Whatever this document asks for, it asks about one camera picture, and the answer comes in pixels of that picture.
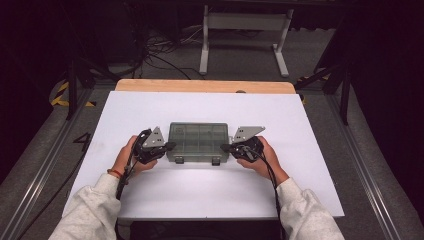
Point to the aluminium floor rail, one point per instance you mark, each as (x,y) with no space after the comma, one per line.
(40,173)
(363,166)

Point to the person's left hand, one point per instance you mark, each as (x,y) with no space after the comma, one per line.
(124,160)

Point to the person's dark trousers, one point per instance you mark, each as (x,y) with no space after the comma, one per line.
(206,231)

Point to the person's right hand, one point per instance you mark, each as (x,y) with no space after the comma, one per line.
(268,163)

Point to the black metal stand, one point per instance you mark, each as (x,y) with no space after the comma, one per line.
(345,96)

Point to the wooden table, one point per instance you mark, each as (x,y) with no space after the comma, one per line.
(186,85)

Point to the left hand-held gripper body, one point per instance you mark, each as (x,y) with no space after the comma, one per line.
(154,140)

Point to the white board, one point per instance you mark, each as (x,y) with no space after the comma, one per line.
(200,106)

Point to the grey metal stand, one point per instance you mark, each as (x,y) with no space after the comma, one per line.
(246,21)

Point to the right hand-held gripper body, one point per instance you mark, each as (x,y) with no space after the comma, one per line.
(248,133)

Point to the clear grey compartment box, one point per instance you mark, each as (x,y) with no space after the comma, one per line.
(198,141)

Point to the yellow black floor tape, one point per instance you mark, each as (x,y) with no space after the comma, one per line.
(60,99)

